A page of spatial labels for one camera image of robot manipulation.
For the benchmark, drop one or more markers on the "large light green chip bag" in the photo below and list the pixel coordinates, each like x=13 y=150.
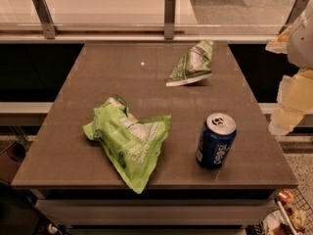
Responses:
x=132 y=145

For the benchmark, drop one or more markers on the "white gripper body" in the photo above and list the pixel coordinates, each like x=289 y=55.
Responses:
x=301 y=44

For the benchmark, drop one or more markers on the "left metal glass bracket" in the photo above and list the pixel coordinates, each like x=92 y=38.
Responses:
x=44 y=16

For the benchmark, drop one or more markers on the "wire basket with snacks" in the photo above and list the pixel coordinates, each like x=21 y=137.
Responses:
x=291 y=216

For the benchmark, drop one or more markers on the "small green jalapeno chip bag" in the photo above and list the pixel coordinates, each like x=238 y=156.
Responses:
x=194 y=66

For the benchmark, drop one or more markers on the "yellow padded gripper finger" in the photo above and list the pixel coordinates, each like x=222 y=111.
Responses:
x=294 y=101
x=280 y=44

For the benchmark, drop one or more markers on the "middle metal glass bracket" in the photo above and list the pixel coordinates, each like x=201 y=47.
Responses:
x=169 y=18

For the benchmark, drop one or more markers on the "blue Pepsi soda can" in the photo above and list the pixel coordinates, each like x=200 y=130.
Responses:
x=217 y=136

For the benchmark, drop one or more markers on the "glass railing panel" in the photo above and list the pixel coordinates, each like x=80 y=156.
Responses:
x=216 y=17

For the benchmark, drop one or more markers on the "right metal glass bracket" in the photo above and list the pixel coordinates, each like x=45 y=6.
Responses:
x=297 y=8

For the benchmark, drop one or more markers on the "metal glass bracket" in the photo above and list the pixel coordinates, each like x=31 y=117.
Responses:
x=44 y=16
x=169 y=18
x=297 y=8

